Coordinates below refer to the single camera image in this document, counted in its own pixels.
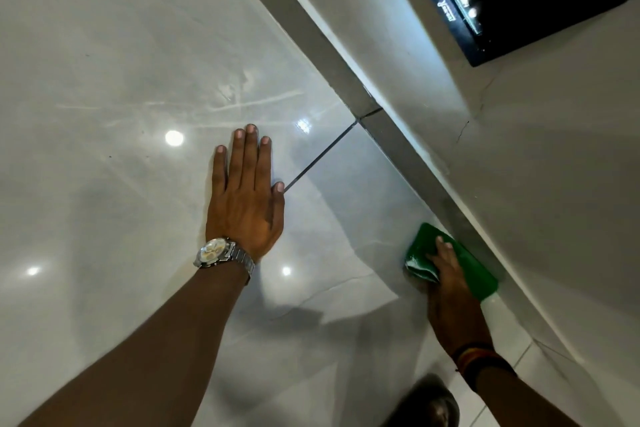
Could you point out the person's right hand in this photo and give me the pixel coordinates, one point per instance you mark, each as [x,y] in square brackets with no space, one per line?
[455,301]

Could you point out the person's left hand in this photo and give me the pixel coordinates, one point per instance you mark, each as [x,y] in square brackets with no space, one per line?
[245,214]

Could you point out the person's right thumb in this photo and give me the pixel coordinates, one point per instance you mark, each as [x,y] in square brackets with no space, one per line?
[433,264]

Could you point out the person's left thumb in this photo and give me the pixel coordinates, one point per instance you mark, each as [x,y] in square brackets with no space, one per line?
[277,209]

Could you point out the person's left little finger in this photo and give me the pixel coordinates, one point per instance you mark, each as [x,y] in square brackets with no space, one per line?
[219,169]

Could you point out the person's left middle finger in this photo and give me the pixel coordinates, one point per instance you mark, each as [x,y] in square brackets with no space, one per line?
[250,156]

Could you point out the green cleaning cloth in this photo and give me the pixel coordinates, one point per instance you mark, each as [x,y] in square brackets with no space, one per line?
[475,274]

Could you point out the person's left forearm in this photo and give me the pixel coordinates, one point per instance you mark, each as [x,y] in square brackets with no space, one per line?
[150,356]

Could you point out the person's right forearm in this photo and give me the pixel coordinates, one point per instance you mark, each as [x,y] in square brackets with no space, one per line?
[520,404]

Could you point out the silver metal wristwatch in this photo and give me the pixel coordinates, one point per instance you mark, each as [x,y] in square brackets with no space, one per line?
[215,252]

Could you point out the multicoloured thread wristband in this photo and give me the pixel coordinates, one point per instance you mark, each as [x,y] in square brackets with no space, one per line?
[475,354]

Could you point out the black wristband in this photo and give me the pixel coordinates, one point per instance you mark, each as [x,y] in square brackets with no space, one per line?
[487,366]

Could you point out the grey skirting strip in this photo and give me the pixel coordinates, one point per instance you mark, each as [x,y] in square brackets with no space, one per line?
[320,41]

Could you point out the person's foot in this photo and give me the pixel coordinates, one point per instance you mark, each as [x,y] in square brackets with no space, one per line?
[425,404]

